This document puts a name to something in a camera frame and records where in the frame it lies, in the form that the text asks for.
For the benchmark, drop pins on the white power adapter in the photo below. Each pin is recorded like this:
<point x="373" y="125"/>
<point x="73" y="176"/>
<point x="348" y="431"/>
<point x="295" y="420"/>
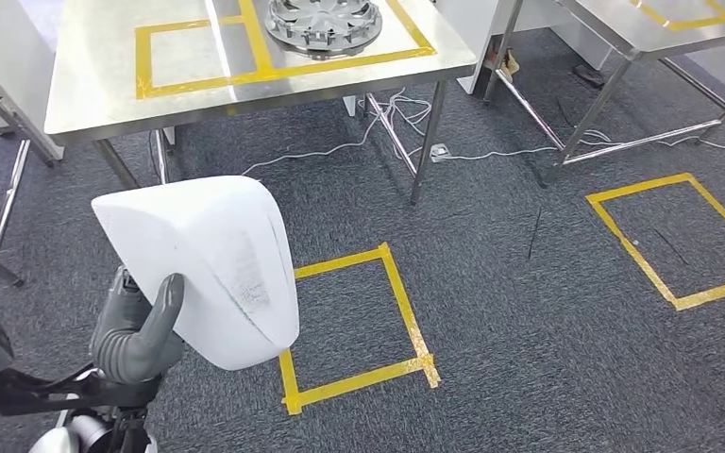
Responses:
<point x="439" y="153"/>

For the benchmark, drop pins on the yellow tape marking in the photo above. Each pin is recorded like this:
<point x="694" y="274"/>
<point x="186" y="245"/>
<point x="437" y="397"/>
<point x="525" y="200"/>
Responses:
<point x="694" y="24"/>

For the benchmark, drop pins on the small yellow tape square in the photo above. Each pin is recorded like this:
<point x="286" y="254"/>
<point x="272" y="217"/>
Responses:
<point x="143" y="62"/>

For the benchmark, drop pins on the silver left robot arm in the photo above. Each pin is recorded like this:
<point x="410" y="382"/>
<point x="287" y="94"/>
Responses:
<point x="75" y="400"/>

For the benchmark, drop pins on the grey plastic wheel hubcap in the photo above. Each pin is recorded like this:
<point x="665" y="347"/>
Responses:
<point x="322" y="25"/>

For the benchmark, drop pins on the large yellow tape square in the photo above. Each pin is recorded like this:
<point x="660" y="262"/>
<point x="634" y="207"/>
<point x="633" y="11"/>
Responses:
<point x="350" y="62"/>

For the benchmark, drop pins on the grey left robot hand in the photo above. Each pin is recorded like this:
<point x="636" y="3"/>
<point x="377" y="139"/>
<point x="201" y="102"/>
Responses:
<point x="131" y="356"/>

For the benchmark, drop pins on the steel workbench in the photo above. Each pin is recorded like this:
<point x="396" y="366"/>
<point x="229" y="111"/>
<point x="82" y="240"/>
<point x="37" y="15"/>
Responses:
<point x="612" y="25"/>
<point x="9" y="187"/>
<point x="100" y="62"/>

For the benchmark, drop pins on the white curved plastic part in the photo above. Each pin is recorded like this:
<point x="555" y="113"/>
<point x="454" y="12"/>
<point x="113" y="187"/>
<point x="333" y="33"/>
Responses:
<point x="200" y="262"/>

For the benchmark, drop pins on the white panel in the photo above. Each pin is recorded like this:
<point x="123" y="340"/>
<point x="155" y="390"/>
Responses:
<point x="469" y="25"/>

